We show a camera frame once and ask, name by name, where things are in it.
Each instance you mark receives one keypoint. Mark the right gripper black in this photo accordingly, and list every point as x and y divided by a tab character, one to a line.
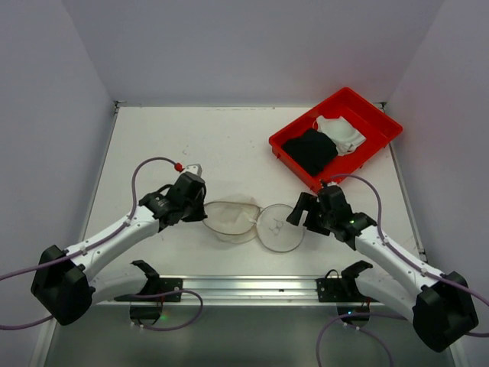
311	215

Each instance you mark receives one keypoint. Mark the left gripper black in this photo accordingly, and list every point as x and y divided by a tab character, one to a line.
195	208

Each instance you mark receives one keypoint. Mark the white mesh laundry bag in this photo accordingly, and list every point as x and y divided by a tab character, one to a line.
239	219

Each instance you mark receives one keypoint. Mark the black garment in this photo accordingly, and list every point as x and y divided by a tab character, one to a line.
312	151

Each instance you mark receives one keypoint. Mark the white bra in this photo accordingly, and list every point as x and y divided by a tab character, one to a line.
343	134

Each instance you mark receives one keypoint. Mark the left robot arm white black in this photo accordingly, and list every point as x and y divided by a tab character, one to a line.
70	281

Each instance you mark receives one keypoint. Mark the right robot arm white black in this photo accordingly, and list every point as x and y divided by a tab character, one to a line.
438	305

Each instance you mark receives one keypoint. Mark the red plastic tray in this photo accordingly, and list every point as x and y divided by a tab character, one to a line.
378	128

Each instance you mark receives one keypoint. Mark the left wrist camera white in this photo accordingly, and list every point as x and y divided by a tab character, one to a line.
195	169

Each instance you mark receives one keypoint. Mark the aluminium mounting rail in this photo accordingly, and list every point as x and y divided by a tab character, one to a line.
248	288

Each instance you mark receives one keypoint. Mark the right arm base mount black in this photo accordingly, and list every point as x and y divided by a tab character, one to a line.
339	288

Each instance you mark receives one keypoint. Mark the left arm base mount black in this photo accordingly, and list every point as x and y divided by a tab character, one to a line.
154	284

